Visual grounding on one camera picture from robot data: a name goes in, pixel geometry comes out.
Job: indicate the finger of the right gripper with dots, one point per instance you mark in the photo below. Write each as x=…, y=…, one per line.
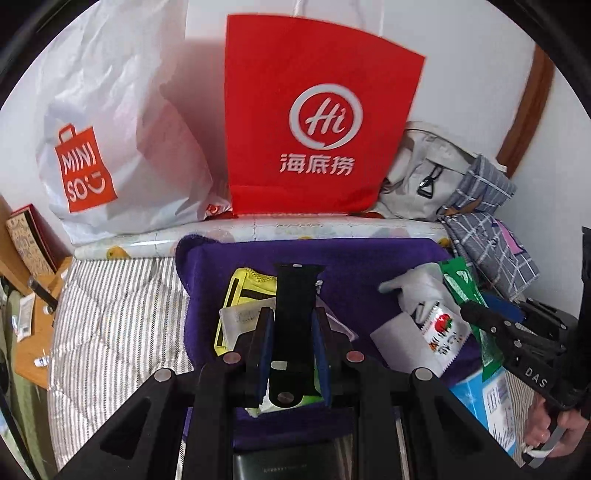
x=507, y=309
x=512, y=339

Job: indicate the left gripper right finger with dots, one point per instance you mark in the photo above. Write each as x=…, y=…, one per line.
x=350, y=380

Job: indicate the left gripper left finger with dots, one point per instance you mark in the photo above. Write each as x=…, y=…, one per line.
x=234, y=380

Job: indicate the fruit print small packet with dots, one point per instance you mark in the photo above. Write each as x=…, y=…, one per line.
x=445, y=333

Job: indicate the green wet wipes pack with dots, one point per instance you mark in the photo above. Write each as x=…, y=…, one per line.
x=458, y=279

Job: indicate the white cloth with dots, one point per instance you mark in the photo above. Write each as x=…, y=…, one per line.
x=420, y=289

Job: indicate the light green wipes pack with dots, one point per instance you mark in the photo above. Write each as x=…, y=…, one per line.
x=269, y=407

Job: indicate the grey plaid folded cloth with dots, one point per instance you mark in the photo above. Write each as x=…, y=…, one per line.
x=492, y=253

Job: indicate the blue tissue pack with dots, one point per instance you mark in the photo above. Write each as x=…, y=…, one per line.
x=491, y=403

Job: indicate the dark green tea box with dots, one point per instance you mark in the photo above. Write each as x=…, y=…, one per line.
x=322, y=460

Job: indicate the yellow pouch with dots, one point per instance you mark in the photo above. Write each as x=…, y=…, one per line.
x=248, y=292

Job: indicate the purple towel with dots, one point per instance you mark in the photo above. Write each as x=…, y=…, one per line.
x=353, y=270

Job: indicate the striped quilted mattress cover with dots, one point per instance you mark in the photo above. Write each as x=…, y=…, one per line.
x=118, y=321

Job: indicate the rolled cartoon print mat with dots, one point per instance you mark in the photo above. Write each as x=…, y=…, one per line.
x=162, y=243

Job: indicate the beige canvas bag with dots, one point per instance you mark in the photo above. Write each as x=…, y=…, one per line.
x=428, y=168

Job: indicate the wooden nightstand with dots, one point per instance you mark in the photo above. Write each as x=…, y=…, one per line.
x=38, y=344

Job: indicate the white cream tube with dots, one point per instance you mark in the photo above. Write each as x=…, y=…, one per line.
x=25, y=317

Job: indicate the patterned brown book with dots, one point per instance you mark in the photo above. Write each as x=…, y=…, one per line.
x=27, y=234

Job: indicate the white Miniso plastic bag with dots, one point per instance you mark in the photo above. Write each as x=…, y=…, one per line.
x=113, y=153

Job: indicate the red paper shopping bag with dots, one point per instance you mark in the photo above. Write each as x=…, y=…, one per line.
x=314, y=113

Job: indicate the brown wooden door frame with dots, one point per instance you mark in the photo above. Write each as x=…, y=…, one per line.
x=529, y=113

